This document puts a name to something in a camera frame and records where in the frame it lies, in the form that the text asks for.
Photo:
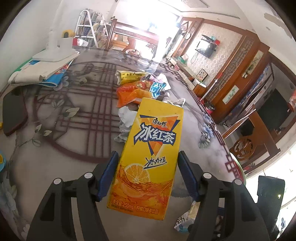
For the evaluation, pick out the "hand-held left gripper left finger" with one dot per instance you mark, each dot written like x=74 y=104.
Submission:
x=107 y=176

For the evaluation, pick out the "dark tablet with red case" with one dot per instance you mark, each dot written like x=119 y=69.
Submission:
x=13 y=113

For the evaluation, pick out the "green book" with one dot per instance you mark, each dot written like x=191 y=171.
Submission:
x=25 y=64

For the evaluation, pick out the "blue and white wrapper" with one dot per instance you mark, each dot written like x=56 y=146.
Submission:
x=159 y=87

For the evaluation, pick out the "yellow tape roll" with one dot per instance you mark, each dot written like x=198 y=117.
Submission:
x=69 y=34

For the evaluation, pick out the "yellow packet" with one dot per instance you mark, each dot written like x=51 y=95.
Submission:
x=129 y=76

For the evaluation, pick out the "round wall clock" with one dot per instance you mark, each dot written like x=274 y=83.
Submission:
x=187 y=36

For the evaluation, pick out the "wooden bench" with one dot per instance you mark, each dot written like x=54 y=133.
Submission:
x=138 y=34

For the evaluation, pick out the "red box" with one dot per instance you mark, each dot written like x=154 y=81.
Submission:
x=76 y=41

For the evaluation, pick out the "white desk lamp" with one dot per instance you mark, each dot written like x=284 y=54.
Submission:
x=55 y=54

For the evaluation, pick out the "blue picture book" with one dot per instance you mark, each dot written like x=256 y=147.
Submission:
x=55 y=78

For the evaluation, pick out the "white cup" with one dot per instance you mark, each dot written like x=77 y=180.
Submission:
x=66 y=42

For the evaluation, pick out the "mop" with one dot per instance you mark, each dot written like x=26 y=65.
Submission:
x=212 y=85

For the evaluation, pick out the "crushed bottle with white label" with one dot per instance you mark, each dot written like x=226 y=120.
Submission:
x=178 y=101

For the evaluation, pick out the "orange snack bag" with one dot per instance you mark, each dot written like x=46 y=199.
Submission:
x=129 y=92

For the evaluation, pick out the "blue and green plastic toy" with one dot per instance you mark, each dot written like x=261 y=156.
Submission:
x=1 y=161

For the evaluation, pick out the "crumpled white paper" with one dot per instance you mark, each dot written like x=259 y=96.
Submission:
x=126 y=115

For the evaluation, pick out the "wall television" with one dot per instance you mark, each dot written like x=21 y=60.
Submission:
x=205 y=48

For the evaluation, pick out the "television cabinet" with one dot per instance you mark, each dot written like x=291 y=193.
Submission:
x=185 y=69

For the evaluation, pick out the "blue and yellow wrapper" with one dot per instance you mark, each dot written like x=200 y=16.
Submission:
x=185 y=222

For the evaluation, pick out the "pale pink wrapper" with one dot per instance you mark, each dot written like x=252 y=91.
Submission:
x=158 y=78

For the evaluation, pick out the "framed star picture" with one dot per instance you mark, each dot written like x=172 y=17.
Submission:
x=202 y=75

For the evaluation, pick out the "yellow tea carton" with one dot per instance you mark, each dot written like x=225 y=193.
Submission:
x=148 y=162

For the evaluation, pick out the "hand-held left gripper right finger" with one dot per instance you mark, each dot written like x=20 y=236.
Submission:
x=188 y=176

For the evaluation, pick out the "stack of white papers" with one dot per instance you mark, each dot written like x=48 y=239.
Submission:
x=32 y=71

